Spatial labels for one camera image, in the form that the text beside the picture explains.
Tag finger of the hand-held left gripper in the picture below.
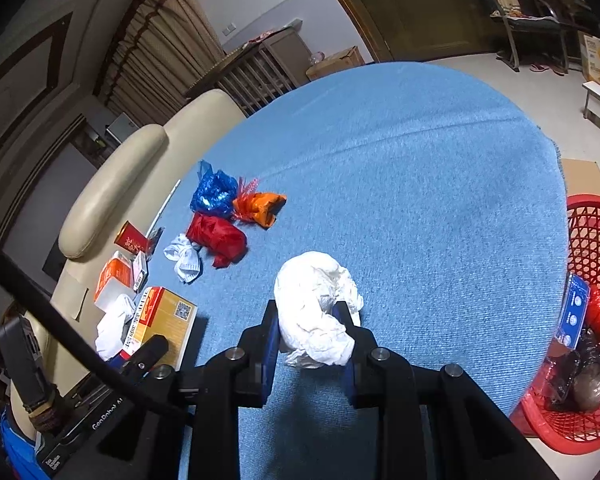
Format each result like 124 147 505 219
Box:
121 335 170 376

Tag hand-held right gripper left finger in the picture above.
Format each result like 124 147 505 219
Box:
150 300 282 480

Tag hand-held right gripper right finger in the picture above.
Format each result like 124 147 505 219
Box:
332 301 557 480

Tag yellow and red medicine box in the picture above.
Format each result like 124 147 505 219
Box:
120 286 198 371

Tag large white paper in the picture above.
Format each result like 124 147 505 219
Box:
274 251 365 370

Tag red plastic bag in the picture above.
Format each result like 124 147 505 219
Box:
186 211 248 269

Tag orange plastic bag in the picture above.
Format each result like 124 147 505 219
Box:
231 176 287 230

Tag blue plastic bag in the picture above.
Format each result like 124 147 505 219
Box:
189 160 240 218

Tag blue printed foil package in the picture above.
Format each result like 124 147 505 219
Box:
555 274 592 348

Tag red plastic basket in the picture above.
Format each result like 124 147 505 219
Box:
510 194 600 456

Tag folded white tissues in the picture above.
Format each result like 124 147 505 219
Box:
95 294 137 361

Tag white medicine box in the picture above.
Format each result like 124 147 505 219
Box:
131 251 149 293

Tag orange tissue pack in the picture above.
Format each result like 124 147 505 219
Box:
94 252 141 311

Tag white and blue face mask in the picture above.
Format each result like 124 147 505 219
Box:
163 233 203 285

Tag dark snack packet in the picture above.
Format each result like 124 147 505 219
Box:
145 227 165 261

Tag red paper cup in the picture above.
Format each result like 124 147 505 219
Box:
117 220 148 256

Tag white stick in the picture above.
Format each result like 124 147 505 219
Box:
150 179 182 238

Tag beige leather sofa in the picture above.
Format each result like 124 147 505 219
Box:
10 89 248 411

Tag grey metal box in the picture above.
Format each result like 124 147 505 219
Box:
105 111 142 145

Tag brown round lump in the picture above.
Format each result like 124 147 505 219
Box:
572 365 600 411

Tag wooden slatted cabinet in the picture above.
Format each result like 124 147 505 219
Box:
185 20 313 116

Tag brown cardboard box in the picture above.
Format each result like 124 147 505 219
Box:
306 46 366 82

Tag brown curtain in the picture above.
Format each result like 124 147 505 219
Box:
92 0 226 116

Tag flat cardboard sheet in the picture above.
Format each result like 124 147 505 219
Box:
560 158 600 201

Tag wooden double door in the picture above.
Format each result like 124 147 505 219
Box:
307 0 501 63

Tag black metal chair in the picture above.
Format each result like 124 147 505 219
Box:
465 0 596 73

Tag yellow printed carton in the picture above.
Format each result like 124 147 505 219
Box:
577 31 600 86

